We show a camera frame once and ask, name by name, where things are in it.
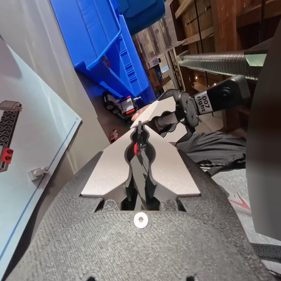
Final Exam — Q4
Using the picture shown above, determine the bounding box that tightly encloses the light blue handled case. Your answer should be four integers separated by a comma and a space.
118, 0, 166, 35

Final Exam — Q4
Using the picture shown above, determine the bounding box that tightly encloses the person's right forearm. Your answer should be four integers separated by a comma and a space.
176, 131, 247, 170

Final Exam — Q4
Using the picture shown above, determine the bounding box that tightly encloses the silver flexible duct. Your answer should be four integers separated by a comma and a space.
176, 50, 268, 81

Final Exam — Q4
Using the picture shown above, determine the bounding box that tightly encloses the clear plastic storage box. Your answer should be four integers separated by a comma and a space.
133, 13, 179, 62

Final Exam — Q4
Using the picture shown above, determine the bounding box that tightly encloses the white printed box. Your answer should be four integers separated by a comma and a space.
146, 58, 161, 70

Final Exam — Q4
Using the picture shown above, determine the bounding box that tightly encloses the grey desk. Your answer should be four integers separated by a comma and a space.
0, 0, 134, 244

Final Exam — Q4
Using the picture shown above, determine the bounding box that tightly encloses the long black brick beam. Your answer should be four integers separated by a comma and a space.
134, 121, 147, 157

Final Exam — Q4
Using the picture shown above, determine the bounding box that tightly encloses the person's right hand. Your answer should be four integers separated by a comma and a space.
131, 103, 152, 122

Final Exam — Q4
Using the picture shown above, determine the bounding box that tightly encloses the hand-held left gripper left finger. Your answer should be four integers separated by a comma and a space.
80, 128, 137, 209

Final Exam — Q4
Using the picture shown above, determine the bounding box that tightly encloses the small grey brick piece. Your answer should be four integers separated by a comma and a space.
28, 166, 49, 181

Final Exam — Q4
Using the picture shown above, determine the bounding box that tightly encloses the light blue instruction booklet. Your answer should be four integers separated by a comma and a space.
0, 35, 82, 262

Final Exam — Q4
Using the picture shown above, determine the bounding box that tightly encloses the person's grey sweatshirt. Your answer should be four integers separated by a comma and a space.
206, 167, 281, 276

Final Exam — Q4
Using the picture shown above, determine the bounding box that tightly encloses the blue plastic bin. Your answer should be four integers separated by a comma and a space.
50, 0, 157, 104

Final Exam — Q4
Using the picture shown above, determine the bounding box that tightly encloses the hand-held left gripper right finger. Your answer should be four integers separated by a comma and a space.
143, 129, 201, 209

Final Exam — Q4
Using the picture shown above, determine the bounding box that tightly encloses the red black toy brick truck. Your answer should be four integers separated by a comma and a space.
102, 91, 141, 120

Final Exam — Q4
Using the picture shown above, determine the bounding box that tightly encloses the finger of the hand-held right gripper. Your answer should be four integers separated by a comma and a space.
130, 97, 177, 129
154, 114, 187, 143

